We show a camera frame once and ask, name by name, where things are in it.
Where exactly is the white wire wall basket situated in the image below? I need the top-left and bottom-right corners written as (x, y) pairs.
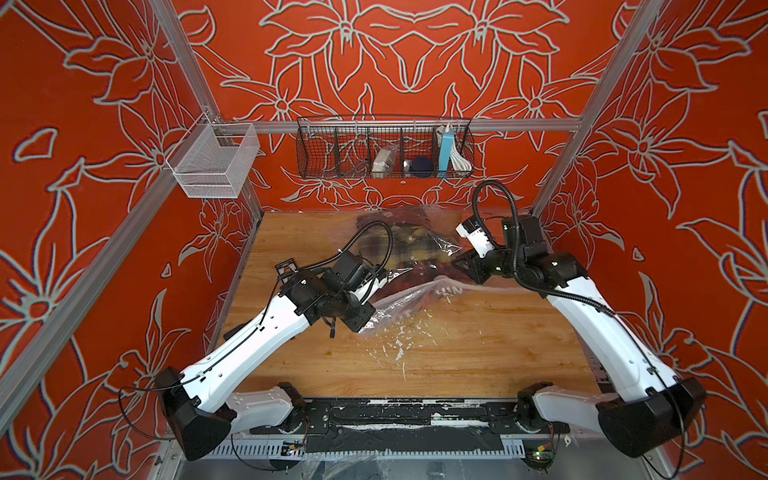
top-left (168, 124), bottom-right (261, 199)

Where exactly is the red black plaid shirt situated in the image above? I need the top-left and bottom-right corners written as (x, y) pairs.
top-left (374, 262), bottom-right (471, 316)

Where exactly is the black handled screwdriver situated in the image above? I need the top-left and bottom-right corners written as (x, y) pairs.
top-left (223, 324), bottom-right (246, 341)

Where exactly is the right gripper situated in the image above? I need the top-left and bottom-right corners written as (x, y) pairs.
top-left (448, 245), bottom-right (525, 285)

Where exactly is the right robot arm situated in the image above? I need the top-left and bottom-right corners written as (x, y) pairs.
top-left (453, 180), bottom-right (707, 458)

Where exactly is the black wire wall basket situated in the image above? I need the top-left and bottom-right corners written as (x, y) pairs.
top-left (296, 115), bottom-right (476, 180)

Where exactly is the small picture card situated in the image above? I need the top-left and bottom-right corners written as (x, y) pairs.
top-left (275, 258), bottom-right (298, 277)

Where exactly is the clear plastic vacuum bag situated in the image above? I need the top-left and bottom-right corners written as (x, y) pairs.
top-left (355, 205), bottom-right (526, 336)

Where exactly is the light blue box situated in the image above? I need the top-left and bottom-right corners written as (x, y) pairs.
top-left (436, 127), bottom-right (454, 178)

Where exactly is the yellow green plaid shirt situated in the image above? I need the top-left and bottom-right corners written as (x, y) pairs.
top-left (357, 224), bottom-right (462, 270)

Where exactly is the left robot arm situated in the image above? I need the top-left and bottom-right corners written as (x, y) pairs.
top-left (146, 221), bottom-right (395, 461)

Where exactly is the white coiled cable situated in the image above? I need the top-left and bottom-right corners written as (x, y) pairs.
top-left (449, 139), bottom-right (474, 175)

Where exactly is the dark blue round object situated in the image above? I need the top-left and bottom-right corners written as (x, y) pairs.
top-left (409, 156), bottom-right (434, 179)

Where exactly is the grey packet in basket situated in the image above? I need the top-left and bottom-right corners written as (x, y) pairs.
top-left (371, 145), bottom-right (399, 179)

